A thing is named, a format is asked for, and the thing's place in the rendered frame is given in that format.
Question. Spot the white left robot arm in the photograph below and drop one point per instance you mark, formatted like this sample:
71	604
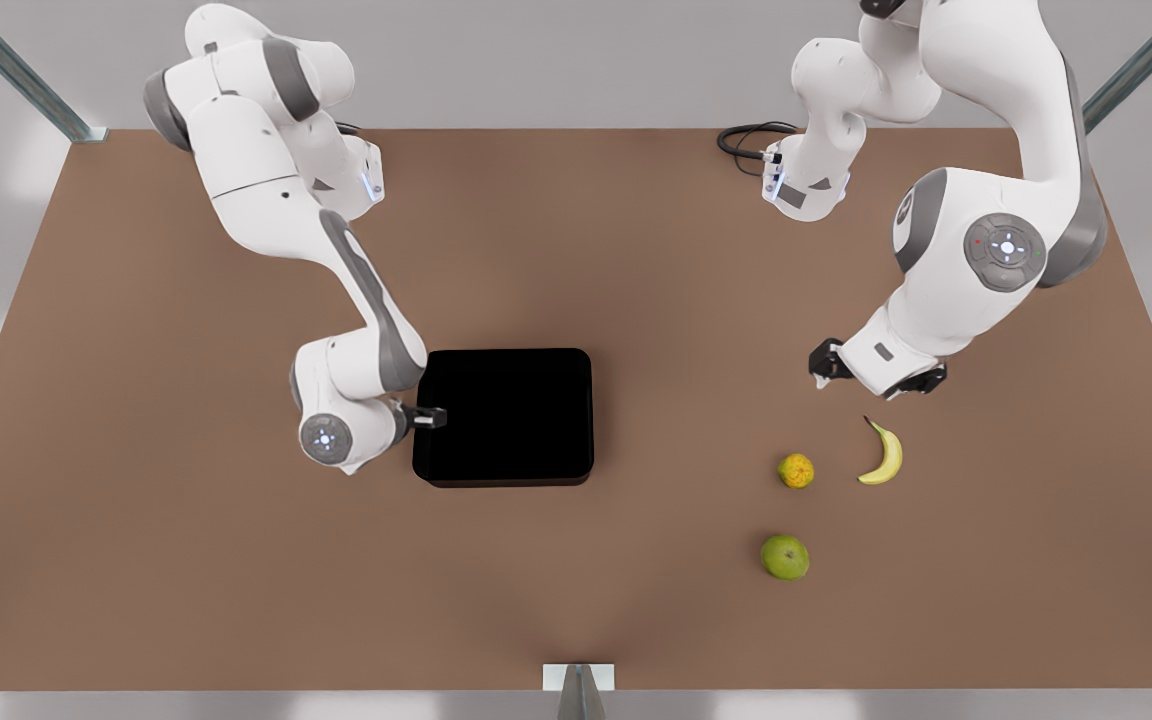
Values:
976	180

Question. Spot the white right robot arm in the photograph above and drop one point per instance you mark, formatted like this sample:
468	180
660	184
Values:
256	190

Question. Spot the black square tray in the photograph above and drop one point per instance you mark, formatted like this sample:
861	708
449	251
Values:
511	420

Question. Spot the yellow orange round fruit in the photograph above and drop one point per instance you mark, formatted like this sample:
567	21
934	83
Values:
796	471

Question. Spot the yellow banana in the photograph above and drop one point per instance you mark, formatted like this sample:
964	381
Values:
889	459

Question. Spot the green apple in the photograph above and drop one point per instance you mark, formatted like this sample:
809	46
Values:
785	558

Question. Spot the silver frame post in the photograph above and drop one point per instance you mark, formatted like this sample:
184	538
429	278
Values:
21	75
579	690
1141	65

